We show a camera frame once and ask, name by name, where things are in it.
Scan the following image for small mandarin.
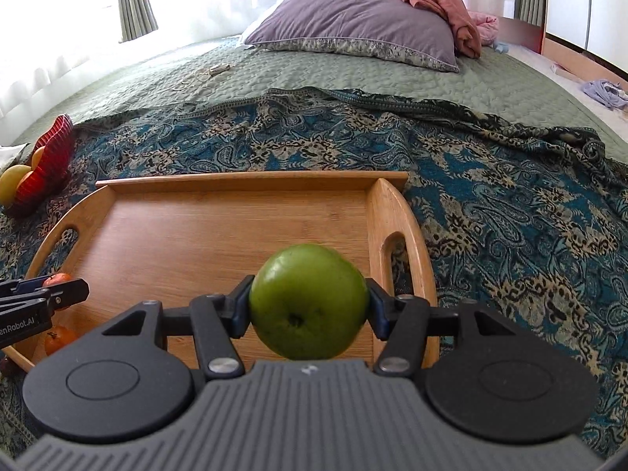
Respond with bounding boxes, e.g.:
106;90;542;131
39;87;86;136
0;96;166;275
44;325;79;356
42;272;72;309

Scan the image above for dark red date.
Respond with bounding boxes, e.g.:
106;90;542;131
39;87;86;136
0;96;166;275
0;356;15;378

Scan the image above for green apple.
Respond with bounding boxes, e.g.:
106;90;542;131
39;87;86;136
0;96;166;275
249;243;369;360

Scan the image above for wooden serving tray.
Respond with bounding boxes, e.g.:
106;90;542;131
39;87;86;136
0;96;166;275
2;170;442;372

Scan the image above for yellow fruit in bowl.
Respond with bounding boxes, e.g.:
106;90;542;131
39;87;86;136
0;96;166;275
0;165;32;206

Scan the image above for orange fruit in bowl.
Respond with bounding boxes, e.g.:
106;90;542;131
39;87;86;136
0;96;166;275
31;146;46;169

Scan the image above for white cloth pile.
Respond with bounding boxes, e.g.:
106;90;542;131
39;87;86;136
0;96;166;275
0;144;29;174

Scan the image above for red glass fruit bowl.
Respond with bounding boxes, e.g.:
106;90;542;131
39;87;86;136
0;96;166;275
5;114;76;217

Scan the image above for green quilted bedspread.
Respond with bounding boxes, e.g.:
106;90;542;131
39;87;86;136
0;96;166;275
2;37;627;162

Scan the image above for white sheer curtain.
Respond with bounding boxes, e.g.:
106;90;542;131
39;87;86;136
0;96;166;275
0;0;522;134

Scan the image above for purple pillow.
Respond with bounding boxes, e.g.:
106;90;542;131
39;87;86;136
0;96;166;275
242;0;459;72

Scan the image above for grey green drape middle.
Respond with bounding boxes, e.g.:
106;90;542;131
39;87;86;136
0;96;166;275
118;0;159;43

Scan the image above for lilac cloth on floor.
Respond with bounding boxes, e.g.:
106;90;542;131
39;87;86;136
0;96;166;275
581;80;628;111

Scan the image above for wooden bed frame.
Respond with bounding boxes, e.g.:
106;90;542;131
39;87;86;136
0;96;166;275
498;17;627;89

